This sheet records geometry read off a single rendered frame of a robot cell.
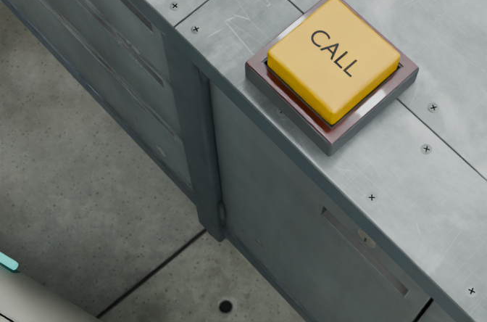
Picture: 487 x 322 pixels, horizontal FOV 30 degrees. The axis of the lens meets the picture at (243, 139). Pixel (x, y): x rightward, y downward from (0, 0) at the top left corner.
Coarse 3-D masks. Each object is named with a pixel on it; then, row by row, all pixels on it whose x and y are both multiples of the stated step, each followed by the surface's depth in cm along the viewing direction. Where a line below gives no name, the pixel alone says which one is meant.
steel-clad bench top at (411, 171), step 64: (192, 0) 62; (256, 0) 62; (384, 0) 62; (448, 0) 62; (448, 64) 60; (384, 128) 58; (448, 128) 58; (384, 192) 57; (448, 192) 57; (448, 256) 55
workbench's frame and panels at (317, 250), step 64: (64, 0) 113; (128, 0) 90; (64, 64) 142; (128, 64) 109; (192, 64) 83; (128, 128) 136; (192, 128) 100; (256, 128) 85; (192, 192) 132; (256, 192) 102; (320, 192) 83; (256, 256) 127; (320, 256) 99; (384, 256) 81; (320, 320) 122; (384, 320) 96; (448, 320) 78
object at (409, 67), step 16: (320, 0) 60; (304, 16) 59; (288, 32) 59; (256, 64) 58; (400, 64) 58; (272, 80) 58; (400, 80) 57; (288, 96) 57; (384, 96) 57; (304, 112) 57; (352, 112) 57; (320, 128) 56; (336, 128) 56
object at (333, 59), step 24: (336, 0) 58; (312, 24) 57; (336, 24) 57; (360, 24) 57; (288, 48) 57; (312, 48) 57; (336, 48) 57; (360, 48) 57; (384, 48) 57; (288, 72) 56; (312, 72) 56; (336, 72) 56; (360, 72) 56; (384, 72) 56; (312, 96) 56; (336, 96) 55; (360, 96) 56; (336, 120) 56
